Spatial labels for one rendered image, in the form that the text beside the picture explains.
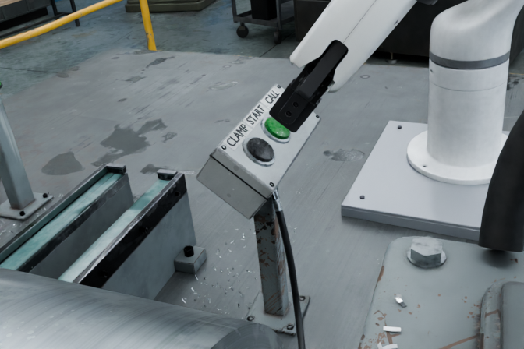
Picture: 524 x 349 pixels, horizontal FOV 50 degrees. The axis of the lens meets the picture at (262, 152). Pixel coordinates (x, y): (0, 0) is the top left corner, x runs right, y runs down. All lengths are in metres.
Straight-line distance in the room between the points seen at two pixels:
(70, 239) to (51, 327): 0.55
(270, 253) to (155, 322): 0.43
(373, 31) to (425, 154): 0.61
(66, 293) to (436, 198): 0.71
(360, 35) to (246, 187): 0.19
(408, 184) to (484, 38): 0.26
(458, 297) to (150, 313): 0.13
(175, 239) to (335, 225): 0.25
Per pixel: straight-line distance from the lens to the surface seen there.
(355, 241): 0.87
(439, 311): 0.24
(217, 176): 0.55
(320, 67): 0.45
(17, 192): 1.08
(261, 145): 0.55
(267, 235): 0.66
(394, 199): 0.92
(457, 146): 0.96
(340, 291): 0.78
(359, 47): 0.43
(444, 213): 0.89
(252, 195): 0.54
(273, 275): 0.70
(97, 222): 0.84
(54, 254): 0.78
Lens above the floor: 1.32
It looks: 28 degrees down
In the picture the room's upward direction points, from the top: 6 degrees counter-clockwise
